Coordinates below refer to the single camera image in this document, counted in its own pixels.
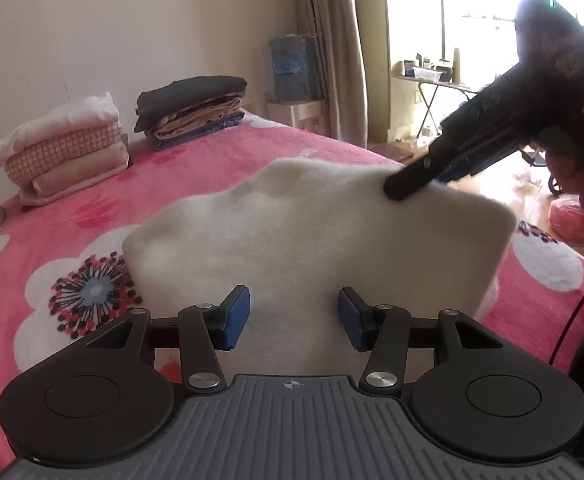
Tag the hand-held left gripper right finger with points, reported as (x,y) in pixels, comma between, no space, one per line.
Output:
(351,320)

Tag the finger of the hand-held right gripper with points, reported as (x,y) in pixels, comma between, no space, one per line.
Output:
(454,173)
(412,180)

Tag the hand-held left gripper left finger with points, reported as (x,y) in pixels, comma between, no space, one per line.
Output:
(237,320)

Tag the white fluffy sweater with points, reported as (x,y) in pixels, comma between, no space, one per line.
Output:
(322,240)

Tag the stack of pink folded clothes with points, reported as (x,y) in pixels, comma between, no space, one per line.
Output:
(56,120)

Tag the folding table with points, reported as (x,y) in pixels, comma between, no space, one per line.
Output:
(437,82)

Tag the white water dispenser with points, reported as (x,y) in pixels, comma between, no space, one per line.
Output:
(299,117)

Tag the red plastic bag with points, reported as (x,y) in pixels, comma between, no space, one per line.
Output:
(574,220)

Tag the beige curtain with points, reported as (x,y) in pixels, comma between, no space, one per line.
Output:
(332,50)

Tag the blue water bottle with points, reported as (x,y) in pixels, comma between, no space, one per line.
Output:
(292,67)

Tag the blue folded garment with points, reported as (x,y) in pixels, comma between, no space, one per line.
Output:
(196,135)

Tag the tan folded garment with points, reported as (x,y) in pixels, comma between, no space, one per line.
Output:
(196,120)

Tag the pink floral blanket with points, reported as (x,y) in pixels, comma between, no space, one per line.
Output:
(46,240)

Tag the beige folded garment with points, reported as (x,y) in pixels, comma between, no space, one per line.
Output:
(81,175)

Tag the black folded garment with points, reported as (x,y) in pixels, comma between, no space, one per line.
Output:
(191,92)

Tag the pink checked folded garment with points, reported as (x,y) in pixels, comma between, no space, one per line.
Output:
(61,152)

